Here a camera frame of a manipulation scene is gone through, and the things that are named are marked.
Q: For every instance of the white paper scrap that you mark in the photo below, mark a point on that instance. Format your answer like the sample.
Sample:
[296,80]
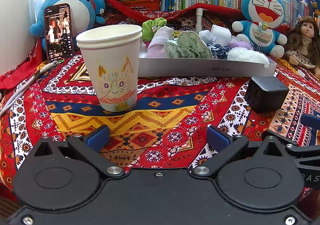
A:
[300,73]

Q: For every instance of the smartphone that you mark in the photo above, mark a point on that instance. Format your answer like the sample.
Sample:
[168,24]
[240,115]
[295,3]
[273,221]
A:
[58,32]

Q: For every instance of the red patterned blanket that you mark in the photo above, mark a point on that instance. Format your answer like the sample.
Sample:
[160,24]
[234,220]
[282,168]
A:
[160,104]

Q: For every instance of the green floral fabric pouch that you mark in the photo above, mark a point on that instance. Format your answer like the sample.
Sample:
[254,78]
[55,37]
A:
[190,44]

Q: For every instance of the purple plush toy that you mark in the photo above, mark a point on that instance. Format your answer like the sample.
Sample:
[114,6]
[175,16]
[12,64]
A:
[240,44]

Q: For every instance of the cat drawing paper cup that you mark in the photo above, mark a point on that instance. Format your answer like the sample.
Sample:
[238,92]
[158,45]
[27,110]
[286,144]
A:
[115,77]

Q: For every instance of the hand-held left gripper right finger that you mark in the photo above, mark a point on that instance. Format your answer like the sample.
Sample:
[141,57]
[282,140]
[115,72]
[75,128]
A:
[217,137]

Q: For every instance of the pale pink knit sock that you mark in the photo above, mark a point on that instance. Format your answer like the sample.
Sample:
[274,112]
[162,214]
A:
[157,44]

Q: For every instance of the white plastic pipe frame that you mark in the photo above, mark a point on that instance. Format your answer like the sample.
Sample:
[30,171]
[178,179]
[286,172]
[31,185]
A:
[199,18]

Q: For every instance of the white fluffy plush toy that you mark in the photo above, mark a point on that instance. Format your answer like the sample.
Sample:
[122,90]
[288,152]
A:
[247,56]

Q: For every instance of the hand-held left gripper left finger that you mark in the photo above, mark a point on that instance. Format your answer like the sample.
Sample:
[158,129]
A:
[98,137]

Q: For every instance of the orange plastic crate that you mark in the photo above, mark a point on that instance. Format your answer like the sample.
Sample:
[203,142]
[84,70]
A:
[145,4]

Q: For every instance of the pale blue packet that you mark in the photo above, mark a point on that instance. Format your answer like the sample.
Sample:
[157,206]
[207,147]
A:
[205,36]

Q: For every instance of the blue round plush toy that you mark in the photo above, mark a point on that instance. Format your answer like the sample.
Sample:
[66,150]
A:
[80,2]

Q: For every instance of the blue cat plush toy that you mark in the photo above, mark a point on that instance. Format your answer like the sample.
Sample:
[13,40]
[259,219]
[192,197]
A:
[262,7]

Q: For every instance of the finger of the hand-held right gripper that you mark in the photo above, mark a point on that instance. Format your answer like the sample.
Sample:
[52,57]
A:
[305,149]
[311,121]

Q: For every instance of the white cardboard box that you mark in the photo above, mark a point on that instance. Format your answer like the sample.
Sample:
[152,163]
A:
[187,67]

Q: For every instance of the plain white paper cup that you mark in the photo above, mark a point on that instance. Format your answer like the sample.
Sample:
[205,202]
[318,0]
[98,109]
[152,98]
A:
[110,31]

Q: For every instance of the black power adapter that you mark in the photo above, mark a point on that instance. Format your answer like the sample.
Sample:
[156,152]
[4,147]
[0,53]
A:
[270,92]

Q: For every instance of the plain red cloth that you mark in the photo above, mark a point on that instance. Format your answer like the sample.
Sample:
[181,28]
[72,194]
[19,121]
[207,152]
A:
[120,8]

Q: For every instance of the brown haired doll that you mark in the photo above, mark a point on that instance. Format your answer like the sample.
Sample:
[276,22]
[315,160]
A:
[306,29]

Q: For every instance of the blue boxed book sets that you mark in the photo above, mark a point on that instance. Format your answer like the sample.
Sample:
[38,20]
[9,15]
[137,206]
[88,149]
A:
[295,7]

